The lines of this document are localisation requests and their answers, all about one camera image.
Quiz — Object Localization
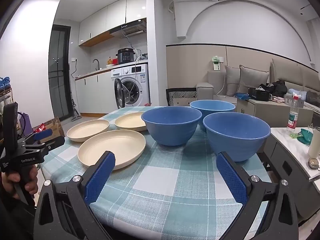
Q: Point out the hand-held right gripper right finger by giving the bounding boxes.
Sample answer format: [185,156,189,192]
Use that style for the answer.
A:
[216,151,299,240]

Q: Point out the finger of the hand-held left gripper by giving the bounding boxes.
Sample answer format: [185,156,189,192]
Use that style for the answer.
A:
[17,128,53,147]
[21,136,66,157]

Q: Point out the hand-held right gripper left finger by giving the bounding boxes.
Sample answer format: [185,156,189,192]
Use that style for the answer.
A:
[33,151,116,240]

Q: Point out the cream plate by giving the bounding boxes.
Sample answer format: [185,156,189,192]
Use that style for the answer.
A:
[78,129,146,171]
[114,111,148,132]
[66,119,111,143]

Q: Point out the blue bowl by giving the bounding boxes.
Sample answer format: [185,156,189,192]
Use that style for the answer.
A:
[203,112,271,163]
[141,106,203,147]
[190,100,236,132]

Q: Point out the person's left hand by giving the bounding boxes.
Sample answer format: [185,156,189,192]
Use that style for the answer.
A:
[2,171,38,202]

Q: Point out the brown cardboard box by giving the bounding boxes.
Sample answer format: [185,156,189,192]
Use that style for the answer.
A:
[32,117,66,140]

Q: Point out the purple bag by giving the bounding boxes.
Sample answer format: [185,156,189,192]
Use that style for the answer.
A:
[16,112,33,137]

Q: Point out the stick vacuum cleaner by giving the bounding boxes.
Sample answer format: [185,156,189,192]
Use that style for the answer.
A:
[69,97,82,122]

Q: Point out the wooden shoe rack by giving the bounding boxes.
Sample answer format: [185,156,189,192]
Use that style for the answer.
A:
[0,86,14,110]

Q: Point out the teal checked tablecloth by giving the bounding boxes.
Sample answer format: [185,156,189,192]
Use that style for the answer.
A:
[40,105,274,240]

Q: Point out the black framed glass door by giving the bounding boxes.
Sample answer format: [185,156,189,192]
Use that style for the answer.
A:
[48,24,70,124]

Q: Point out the group of assorted shoes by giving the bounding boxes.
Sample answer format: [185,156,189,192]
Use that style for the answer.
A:
[0,76,12,105]

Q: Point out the white kitchen counter cabinet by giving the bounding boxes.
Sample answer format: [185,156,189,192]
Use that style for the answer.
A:
[74,66,118,114]

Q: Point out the white marble side table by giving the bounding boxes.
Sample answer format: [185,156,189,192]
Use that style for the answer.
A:
[260,127,320,220]

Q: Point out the beige bedside cabinet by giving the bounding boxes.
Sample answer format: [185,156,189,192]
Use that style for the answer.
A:
[236,97,314,130]

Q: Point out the clear water bottle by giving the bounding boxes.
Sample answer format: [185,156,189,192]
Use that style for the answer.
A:
[287,96,300,133]

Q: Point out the black plastic basket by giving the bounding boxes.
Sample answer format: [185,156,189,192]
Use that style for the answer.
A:
[248,87,270,102]

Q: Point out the cream tumbler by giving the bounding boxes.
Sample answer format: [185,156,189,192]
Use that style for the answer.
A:
[308,127,320,158]

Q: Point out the green white tissue box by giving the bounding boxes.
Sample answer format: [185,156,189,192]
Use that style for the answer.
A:
[284,93,304,108]

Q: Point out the black white patterned folding mat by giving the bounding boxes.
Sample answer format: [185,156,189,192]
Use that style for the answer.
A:
[166,87,198,107]

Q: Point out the grey sofa cushion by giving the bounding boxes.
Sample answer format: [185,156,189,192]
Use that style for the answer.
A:
[224,66,242,97]
[236,65,270,94]

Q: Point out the black clothes pile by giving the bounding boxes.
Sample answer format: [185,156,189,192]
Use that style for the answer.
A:
[259,80,288,98]

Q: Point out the white washing machine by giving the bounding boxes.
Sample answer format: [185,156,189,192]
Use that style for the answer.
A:
[111,64,150,109]

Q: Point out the light blue pillow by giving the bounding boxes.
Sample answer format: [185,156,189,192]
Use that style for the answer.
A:
[287,88,308,100]

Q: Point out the black pressure cooker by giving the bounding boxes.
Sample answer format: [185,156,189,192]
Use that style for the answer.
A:
[116,47,136,65]

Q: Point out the dark green jacket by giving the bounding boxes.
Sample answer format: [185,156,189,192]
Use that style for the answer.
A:
[306,90,320,103]

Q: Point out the beige upholstered bed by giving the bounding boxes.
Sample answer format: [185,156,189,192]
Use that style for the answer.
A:
[270,59,320,117]

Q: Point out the steel range hood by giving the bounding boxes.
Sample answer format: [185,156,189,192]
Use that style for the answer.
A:
[109,17,147,38]

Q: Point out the white green wall device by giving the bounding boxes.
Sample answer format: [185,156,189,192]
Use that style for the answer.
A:
[211,55,224,72]

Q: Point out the white wall cabinets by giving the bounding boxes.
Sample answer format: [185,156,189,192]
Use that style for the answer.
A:
[78,0,147,47]

